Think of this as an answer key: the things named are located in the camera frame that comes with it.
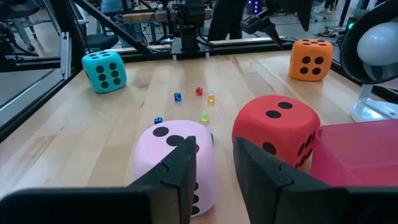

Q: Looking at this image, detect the grey office chair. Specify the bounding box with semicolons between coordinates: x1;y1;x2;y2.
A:
0;0;40;57

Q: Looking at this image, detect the red translucent plastic bin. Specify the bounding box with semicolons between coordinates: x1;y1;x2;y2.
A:
310;119;398;189

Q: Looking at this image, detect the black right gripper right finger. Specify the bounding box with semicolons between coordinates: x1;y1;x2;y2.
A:
233;136;398;224

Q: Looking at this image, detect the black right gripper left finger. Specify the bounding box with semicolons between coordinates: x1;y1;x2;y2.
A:
0;136;197;224

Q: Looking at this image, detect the person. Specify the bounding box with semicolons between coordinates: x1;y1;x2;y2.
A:
208;0;246;41

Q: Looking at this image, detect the black office chair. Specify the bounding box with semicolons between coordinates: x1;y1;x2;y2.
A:
71;0;121;52

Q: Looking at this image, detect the large pink foam die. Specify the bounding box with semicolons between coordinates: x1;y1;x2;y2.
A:
132;119;217;217

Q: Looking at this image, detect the large teal foam die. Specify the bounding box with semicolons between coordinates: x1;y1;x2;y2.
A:
81;49;127;94

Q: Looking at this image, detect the wooden workbench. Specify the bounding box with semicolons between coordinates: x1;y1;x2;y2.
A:
123;6;214;24

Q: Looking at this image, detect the large orange foam die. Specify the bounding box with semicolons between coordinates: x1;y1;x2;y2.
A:
288;39;333;82

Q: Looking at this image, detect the large red foam die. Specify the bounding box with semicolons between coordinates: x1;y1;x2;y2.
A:
231;95;321;170

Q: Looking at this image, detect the silver aluminium extrusion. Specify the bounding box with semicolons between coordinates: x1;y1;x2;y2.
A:
60;30;72;80

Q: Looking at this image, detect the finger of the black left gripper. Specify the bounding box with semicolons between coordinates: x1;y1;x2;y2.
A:
241;14;282;49
294;0;313;32

